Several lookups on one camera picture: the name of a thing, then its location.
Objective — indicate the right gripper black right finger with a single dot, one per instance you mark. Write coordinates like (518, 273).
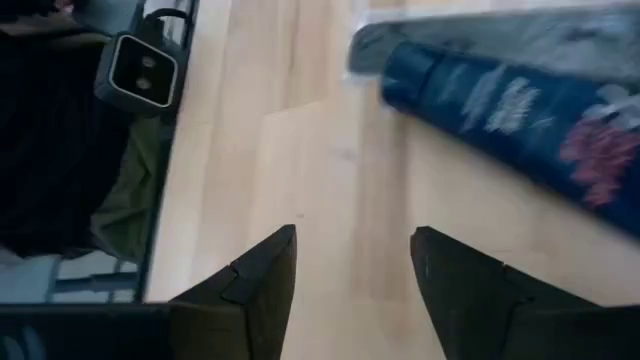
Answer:
(500, 320)

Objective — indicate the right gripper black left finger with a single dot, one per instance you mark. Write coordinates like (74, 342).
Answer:
(150, 332)

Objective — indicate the dark blue toiletry tube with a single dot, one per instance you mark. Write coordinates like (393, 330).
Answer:
(525, 130)

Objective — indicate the black comb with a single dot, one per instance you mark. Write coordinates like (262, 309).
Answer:
(500, 40)

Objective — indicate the person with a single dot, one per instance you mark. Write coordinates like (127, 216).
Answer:
(50, 150)

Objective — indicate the black table-level camera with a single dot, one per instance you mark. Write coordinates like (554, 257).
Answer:
(142, 72)

